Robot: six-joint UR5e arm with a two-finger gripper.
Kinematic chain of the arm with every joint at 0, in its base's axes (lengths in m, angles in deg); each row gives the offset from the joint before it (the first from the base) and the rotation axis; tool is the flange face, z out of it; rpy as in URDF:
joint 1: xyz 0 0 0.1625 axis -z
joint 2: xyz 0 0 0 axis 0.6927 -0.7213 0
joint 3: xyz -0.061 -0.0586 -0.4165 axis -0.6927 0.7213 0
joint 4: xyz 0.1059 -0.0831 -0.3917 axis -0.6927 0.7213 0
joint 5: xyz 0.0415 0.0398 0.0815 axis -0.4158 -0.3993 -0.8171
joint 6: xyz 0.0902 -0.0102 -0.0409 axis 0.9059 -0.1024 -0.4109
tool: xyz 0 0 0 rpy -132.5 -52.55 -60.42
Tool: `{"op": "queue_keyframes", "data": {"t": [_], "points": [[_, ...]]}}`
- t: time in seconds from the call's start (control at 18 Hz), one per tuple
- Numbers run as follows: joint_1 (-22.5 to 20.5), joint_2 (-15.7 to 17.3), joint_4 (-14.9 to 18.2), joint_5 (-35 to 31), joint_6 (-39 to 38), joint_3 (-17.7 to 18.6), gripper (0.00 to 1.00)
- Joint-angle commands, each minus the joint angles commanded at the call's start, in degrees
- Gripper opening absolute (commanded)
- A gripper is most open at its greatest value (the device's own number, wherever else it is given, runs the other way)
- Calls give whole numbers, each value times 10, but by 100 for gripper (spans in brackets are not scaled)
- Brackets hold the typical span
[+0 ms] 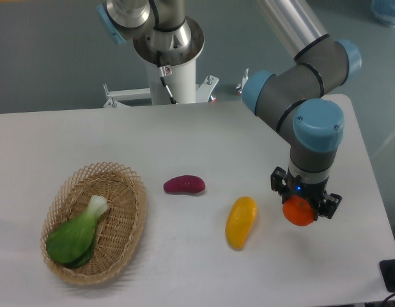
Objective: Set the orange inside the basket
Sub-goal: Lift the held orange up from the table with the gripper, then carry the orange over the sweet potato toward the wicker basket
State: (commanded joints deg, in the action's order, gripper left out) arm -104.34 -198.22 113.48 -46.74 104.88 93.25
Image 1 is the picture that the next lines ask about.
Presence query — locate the black cable on pedestal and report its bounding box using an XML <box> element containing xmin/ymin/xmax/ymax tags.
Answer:
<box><xmin>155</xmin><ymin>50</ymin><xmax>178</xmax><ymax>106</ymax></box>

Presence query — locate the green bok choy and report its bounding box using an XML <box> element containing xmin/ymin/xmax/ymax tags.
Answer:
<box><xmin>45</xmin><ymin>195</ymin><xmax>109</xmax><ymax>269</ymax></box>

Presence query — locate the yellow mango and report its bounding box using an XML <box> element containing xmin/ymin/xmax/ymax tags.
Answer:
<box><xmin>225</xmin><ymin>196</ymin><xmax>258</xmax><ymax>251</ymax></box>

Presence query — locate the woven wicker basket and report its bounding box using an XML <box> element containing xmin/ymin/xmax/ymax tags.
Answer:
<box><xmin>41</xmin><ymin>162</ymin><xmax>147</xmax><ymax>285</ymax></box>

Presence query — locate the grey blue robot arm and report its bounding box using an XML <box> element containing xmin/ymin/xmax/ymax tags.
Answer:
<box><xmin>97</xmin><ymin>1</ymin><xmax>361</xmax><ymax>226</ymax></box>

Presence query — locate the purple sweet potato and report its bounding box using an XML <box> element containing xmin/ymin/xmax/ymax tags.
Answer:
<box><xmin>163</xmin><ymin>175</ymin><xmax>206</xmax><ymax>194</ymax></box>

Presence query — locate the blue plastic bag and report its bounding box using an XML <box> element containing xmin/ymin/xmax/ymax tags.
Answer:
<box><xmin>371</xmin><ymin>0</ymin><xmax>395</xmax><ymax>28</ymax></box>

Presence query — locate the black device at edge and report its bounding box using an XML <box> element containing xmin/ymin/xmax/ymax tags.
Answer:
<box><xmin>379</xmin><ymin>259</ymin><xmax>395</xmax><ymax>292</ymax></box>

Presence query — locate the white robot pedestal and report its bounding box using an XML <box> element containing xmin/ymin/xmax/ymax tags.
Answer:
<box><xmin>102</xmin><ymin>16</ymin><xmax>252</xmax><ymax>109</ymax></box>

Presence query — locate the orange fruit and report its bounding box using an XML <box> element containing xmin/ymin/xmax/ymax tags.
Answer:
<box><xmin>283</xmin><ymin>195</ymin><xmax>314</xmax><ymax>226</ymax></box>

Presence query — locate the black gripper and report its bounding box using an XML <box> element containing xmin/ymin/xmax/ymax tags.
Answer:
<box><xmin>270</xmin><ymin>166</ymin><xmax>342</xmax><ymax>221</ymax></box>

